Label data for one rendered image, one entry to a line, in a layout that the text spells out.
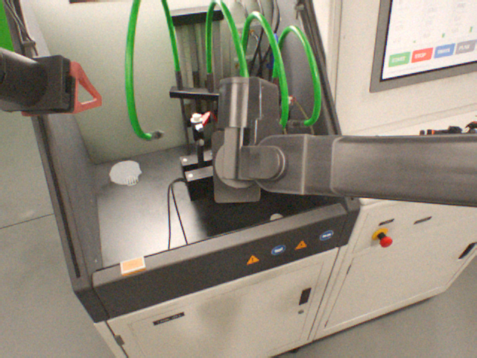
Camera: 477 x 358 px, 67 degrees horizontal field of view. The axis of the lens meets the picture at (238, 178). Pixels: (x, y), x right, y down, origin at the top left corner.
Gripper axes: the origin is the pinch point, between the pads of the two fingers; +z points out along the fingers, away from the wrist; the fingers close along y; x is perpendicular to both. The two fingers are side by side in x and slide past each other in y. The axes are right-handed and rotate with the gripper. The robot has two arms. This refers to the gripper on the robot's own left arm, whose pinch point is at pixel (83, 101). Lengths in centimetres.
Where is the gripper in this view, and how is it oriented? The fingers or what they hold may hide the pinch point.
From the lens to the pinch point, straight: 60.0
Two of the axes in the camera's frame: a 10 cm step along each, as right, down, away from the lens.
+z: 3.3, 0.4, 9.4
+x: -0.3, 10.0, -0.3
